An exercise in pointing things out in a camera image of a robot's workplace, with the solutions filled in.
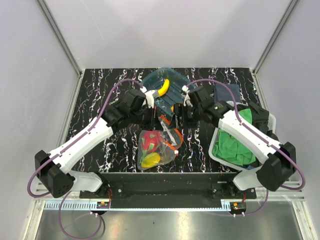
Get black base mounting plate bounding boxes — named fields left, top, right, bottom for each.
left=79, top=172, right=257, bottom=210

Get navy folded cloth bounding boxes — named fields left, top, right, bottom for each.
left=213, top=84, right=242, bottom=104

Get right aluminium frame post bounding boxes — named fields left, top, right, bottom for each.
left=252, top=0, right=300, bottom=74

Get teal plastic container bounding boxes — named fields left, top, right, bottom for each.
left=141, top=67, right=191, bottom=118

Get white plastic basket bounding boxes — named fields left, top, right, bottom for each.
left=209, top=113, right=276, bottom=172

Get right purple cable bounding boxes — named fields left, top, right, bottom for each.
left=186, top=78, right=306, bottom=190

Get red fake fruit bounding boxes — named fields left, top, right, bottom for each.
left=141, top=131, right=159, bottom=153

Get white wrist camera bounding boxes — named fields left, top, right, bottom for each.
left=181, top=85, right=193, bottom=108
left=145, top=89, right=160, bottom=109

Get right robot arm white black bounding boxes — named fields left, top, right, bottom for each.
left=170, top=86, right=298, bottom=199

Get left aluminium frame post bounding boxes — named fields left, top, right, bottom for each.
left=36, top=0, right=82, bottom=76

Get black cloth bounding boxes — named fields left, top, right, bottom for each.
left=237, top=101, right=279, bottom=141

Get green cloth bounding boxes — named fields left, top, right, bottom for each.
left=212, top=109, right=257, bottom=167

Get clear zip top bag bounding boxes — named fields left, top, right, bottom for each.
left=137, top=115, right=183, bottom=171

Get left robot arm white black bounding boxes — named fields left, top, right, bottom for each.
left=34, top=88, right=163, bottom=198

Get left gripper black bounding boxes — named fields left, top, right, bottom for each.
left=130, top=104, right=164, bottom=132

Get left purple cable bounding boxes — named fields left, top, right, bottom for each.
left=26, top=78, right=147, bottom=198

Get purple floor cable loop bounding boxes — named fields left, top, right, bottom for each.
left=58, top=193, right=104, bottom=240

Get aluminium frame post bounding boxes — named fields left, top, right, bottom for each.
left=252, top=0, right=300, bottom=74
left=36, top=0, right=82, bottom=76

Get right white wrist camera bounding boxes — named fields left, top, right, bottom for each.
left=181, top=85, right=193, bottom=108

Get yellow fake banana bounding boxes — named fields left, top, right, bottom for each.
left=157, top=78, right=170, bottom=97

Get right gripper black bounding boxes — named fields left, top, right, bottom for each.
left=168, top=102, right=203, bottom=130

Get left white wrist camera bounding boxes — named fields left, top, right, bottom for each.
left=145, top=89, right=160, bottom=109

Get yellow fake lemon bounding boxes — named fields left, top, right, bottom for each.
left=141, top=152, right=161, bottom=168

